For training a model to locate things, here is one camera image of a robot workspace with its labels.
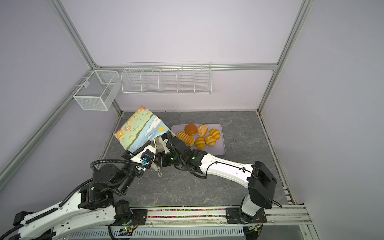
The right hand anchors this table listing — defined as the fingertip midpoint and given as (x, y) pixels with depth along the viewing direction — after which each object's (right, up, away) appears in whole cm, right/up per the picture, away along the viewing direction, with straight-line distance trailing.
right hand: (152, 161), depth 70 cm
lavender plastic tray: (+36, +2, +29) cm, 47 cm away
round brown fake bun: (+16, +14, +35) cm, 41 cm away
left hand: (+1, +10, -10) cm, 14 cm away
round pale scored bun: (+30, +6, +29) cm, 43 cm away
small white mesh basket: (-43, +39, +26) cm, 64 cm away
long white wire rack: (+1, +49, +29) cm, 57 cm away
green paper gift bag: (-5, +16, 0) cm, 17 cm away
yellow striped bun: (+23, +5, +28) cm, 37 cm away
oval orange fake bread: (+25, +14, +33) cm, 44 cm away
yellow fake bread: (+34, +11, +32) cm, 48 cm away
